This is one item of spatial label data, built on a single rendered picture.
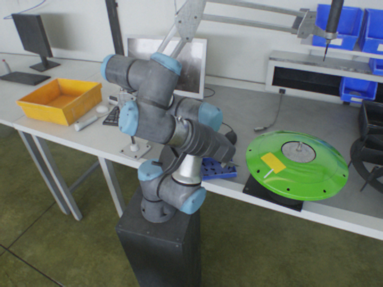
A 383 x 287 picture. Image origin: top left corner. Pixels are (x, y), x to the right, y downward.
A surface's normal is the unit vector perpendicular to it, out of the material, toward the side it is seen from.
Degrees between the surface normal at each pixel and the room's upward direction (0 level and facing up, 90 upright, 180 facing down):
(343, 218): 0
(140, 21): 90
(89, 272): 0
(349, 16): 90
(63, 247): 0
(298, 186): 24
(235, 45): 90
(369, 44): 100
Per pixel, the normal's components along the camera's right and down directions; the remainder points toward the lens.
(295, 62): -0.40, 0.57
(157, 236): -0.04, -0.79
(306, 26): 0.09, 0.61
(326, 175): 0.11, -0.60
